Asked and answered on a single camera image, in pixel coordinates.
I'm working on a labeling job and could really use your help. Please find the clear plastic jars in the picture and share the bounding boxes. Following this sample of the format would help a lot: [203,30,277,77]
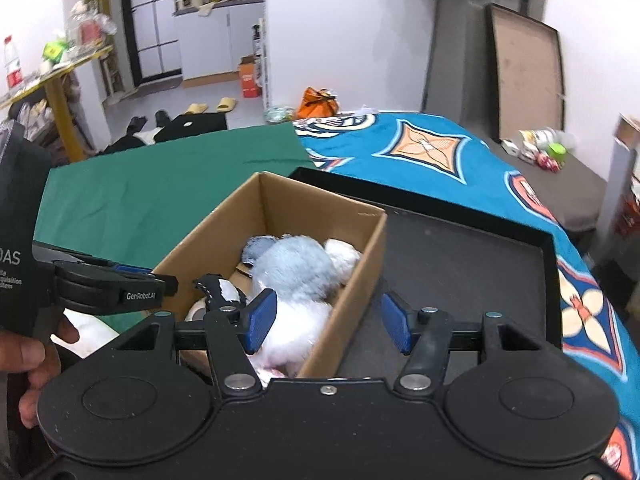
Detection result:
[67,0,118,49]

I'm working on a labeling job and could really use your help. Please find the orange carton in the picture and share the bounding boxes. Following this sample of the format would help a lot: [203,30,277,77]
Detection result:
[237,55,263,98]

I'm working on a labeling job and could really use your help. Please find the black framed board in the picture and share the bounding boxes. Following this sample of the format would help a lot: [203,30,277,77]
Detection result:
[486,3,566,143]

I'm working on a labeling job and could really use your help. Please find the orange bag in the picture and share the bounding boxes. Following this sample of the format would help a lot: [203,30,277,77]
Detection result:
[297,87,341,120]

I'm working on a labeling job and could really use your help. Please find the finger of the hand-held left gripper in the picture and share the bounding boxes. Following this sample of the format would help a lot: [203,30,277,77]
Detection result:
[32,241,154,276]
[54,261,179,317]

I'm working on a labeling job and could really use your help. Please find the white fluffy plush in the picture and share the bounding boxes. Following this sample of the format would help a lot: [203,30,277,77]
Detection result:
[324,239,362,281]

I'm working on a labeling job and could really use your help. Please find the grey bench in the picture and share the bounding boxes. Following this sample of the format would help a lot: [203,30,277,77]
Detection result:
[482,137,608,233]

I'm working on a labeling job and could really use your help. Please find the grey door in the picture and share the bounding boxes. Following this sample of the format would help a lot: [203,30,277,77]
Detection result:
[422,0,546,131]

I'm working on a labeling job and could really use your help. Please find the white kitchen cabinet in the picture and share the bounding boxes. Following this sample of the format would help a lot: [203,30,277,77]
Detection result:
[175,0,266,83]

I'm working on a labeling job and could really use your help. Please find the black framed door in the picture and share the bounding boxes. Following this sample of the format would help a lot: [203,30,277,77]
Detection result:
[119,0,183,86]

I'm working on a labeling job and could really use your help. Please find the black and white plush toy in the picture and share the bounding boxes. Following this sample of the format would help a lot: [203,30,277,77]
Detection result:
[194,274,248,311]

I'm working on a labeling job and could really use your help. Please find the orange basket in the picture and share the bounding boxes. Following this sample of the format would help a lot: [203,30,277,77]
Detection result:
[615,195,640,236]

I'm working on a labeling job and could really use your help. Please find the white rack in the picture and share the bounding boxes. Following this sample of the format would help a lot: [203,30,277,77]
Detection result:
[252,17,271,108]

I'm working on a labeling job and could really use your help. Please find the light blue plush ball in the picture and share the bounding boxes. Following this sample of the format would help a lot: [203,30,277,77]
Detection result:
[250,237,346,306]

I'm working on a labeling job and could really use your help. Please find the person's left hand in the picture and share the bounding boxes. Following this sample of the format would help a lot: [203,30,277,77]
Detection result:
[0,316,81,429]

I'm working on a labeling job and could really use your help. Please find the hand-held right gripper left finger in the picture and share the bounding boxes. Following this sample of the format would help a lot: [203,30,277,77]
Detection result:
[107,288,279,394]

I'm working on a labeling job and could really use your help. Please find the yellow table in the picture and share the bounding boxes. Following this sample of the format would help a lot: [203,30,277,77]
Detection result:
[0,45,113,163]

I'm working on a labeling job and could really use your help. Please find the white soft pack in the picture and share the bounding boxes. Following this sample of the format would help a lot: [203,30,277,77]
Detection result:
[250,300,333,368]

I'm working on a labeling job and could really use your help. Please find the white roll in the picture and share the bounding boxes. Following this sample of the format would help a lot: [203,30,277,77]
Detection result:
[185,297,211,322]

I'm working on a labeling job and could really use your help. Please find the water bottle with red label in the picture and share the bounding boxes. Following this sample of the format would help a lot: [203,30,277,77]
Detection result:
[4,35,24,91]

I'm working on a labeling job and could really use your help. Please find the black tray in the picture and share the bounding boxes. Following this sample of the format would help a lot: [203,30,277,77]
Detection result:
[289,166,563,381]

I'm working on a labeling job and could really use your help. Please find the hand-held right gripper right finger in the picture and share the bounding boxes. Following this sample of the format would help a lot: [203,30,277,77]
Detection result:
[381,292,562,394]

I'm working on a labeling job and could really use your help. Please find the blue printed blanket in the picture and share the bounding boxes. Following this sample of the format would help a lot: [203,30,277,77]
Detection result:
[292,110,640,478]

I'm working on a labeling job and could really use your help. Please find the brown cardboard box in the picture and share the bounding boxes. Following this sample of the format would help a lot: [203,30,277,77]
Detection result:
[145,171,388,381]

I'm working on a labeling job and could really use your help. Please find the black bag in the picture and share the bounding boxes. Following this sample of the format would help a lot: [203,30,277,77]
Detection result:
[102,112,228,153]

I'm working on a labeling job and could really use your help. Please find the white desk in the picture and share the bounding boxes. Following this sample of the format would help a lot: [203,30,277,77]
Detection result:
[597,112,640,261]

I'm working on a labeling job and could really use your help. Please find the green cloth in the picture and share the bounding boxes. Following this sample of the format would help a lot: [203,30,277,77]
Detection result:
[32,122,316,332]

